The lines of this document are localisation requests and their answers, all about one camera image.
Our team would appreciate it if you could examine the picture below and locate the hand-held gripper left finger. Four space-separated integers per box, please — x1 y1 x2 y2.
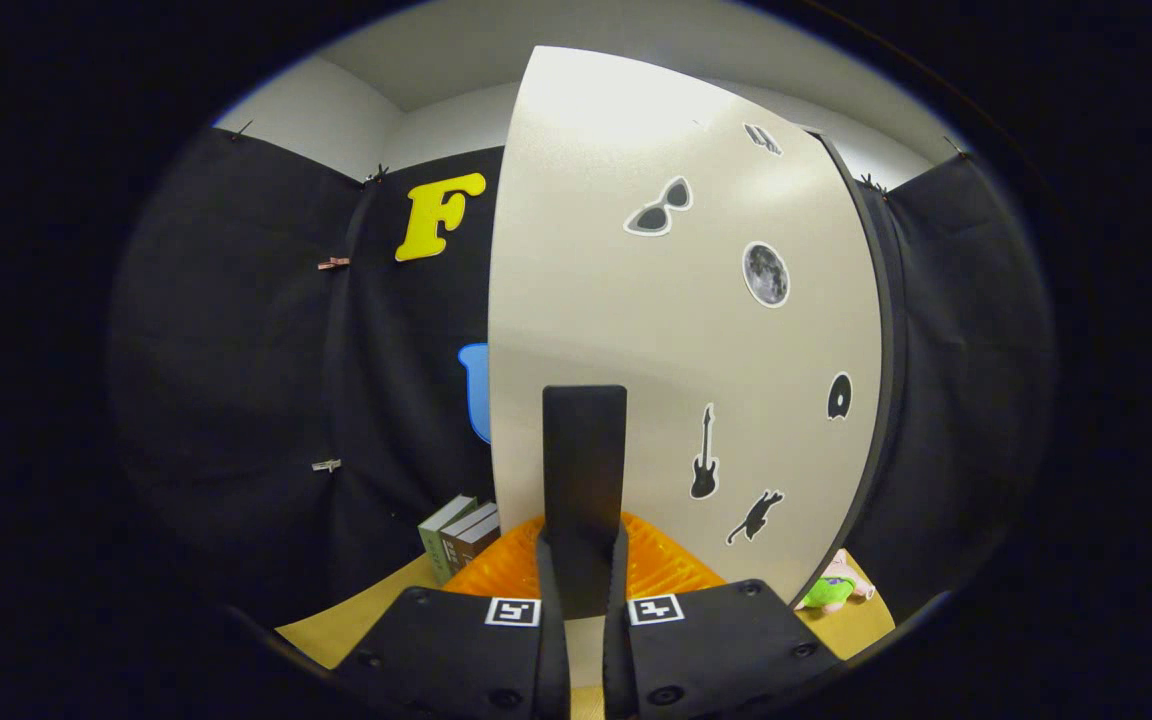
336 515 572 720

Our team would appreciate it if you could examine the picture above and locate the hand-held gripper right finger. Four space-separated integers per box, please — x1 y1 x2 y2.
601 512 842 720

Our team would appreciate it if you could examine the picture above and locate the black door handle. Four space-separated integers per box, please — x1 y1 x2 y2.
543 385 629 619

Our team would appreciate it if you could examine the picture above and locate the beige cabinet door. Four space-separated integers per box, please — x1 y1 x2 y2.
488 45 885 641

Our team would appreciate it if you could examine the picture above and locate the green book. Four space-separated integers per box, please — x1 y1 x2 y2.
418 495 477 586

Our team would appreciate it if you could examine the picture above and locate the green and white plush toy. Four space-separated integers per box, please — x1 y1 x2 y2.
798 548 877 613

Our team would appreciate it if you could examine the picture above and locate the black backdrop cloth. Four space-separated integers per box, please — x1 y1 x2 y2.
106 125 1057 641

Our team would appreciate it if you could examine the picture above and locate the grey cabinet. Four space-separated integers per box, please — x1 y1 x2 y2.
806 128 909 606

